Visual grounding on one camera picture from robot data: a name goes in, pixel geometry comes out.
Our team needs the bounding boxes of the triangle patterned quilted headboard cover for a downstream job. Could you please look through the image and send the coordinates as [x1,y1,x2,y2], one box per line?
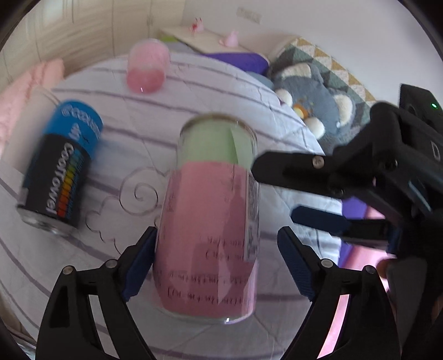
[268,36,375,122]

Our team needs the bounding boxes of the clear cup pink green paper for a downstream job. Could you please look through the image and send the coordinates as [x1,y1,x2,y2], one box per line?
[153,112,260,324]

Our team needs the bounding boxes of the blue black cool towel can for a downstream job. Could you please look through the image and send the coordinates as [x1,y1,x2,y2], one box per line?
[17,100,104,236]

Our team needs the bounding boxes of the white purple striped quilt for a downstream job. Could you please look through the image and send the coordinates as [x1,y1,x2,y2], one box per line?
[1,53,342,359]

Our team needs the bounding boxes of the small pink plastic cup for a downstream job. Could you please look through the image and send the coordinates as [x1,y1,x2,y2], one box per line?
[126,38,171,94]

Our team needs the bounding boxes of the white nightstand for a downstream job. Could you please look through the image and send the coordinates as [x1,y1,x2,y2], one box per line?
[159,26,251,54]

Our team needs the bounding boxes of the grey bear plush pillow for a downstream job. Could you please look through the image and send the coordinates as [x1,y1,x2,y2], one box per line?
[272,62,370,154]

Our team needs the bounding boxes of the cream built-in wardrobe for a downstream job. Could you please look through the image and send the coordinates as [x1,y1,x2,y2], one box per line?
[1,1,185,83]

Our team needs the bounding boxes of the pink red rabbit figurine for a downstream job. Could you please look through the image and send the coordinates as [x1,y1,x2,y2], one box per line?
[189,17,204,34]

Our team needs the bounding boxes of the pink folded duvet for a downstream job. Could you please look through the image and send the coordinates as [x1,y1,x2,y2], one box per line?
[0,58,65,153]

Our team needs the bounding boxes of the white wall socket panel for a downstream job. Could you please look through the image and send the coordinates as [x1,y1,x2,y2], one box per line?
[236,7,262,24]

